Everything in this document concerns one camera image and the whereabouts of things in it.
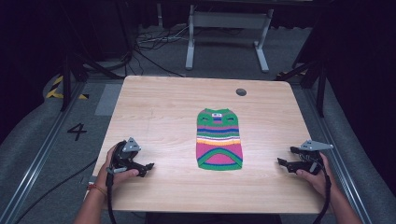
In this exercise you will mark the striped knitted pet sweater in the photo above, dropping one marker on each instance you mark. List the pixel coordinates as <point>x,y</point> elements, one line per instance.
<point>219,140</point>

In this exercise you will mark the aluminium floor rail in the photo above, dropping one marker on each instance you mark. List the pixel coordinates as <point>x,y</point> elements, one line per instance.
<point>342,161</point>
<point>34,168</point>

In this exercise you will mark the person's right hand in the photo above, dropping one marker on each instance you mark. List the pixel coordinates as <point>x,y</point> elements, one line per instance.
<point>322,183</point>

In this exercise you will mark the white metal table frame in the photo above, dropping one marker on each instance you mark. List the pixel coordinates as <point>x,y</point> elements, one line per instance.
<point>230,20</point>

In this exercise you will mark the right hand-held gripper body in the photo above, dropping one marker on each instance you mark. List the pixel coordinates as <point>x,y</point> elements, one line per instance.
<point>311,160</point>

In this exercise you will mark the yellow black hazard tape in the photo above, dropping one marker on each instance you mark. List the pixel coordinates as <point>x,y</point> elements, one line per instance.
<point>56,90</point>

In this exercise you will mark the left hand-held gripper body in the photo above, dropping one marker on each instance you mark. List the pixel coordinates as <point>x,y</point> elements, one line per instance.
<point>122,157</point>

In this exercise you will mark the person's left hand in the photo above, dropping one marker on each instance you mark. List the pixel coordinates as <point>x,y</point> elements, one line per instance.
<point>104,179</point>

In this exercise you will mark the black metal stand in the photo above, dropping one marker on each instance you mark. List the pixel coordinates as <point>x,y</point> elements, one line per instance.
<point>66,84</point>
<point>320,87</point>

